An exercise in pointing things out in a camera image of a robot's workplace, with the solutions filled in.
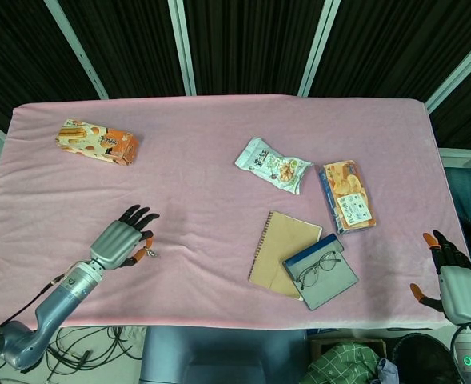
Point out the blue grey crumpled cloth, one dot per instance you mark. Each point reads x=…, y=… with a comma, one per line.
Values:
x=387, y=372

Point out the black round bin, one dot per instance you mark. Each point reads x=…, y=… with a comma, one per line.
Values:
x=419, y=352

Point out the grey blue glasses case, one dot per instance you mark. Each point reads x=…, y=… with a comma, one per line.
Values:
x=331, y=290

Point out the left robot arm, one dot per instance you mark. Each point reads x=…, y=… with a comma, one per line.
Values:
x=55, y=300

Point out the green plaid cloth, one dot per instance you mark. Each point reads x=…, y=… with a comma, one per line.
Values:
x=339, y=360

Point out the pink tablecloth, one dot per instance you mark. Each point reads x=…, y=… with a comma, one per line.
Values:
x=219, y=132

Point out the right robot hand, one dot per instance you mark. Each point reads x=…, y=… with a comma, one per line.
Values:
x=463, y=292

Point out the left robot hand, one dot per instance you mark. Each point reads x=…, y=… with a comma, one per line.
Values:
x=113, y=246

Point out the kraft spiral notebook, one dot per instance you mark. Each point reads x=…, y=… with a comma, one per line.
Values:
x=283, y=248

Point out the brown cardboard box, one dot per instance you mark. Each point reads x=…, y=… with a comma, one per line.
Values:
x=375, y=344

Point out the white green snack bag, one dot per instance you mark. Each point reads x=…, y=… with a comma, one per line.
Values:
x=271, y=164

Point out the black thin-rim eyeglasses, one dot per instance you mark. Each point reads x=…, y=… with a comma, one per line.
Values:
x=310, y=278

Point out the white metal frame rail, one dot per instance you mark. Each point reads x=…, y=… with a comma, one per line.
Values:
x=463, y=158

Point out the orange chips box blue edge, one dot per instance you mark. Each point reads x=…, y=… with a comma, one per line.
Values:
x=349, y=196

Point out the orange biscuit box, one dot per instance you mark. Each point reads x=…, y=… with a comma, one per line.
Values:
x=99, y=142

